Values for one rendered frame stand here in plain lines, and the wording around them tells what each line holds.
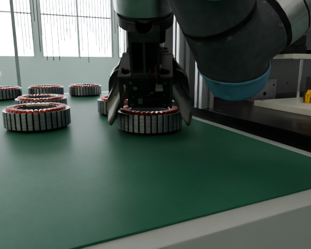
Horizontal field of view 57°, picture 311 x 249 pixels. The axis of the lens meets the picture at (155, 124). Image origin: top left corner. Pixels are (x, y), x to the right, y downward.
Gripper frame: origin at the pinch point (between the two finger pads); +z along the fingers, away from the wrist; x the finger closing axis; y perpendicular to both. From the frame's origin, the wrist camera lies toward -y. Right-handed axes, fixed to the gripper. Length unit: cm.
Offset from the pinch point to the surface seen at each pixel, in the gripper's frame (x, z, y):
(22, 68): -295, 286, -485
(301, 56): 30.7, -3.9, -16.0
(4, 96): -45, 18, -31
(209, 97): 11.9, 2.2, -10.1
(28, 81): -285, 311, -475
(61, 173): -8.2, -9.8, 19.4
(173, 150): 3.7, -5.6, 12.1
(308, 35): 48, 7, -49
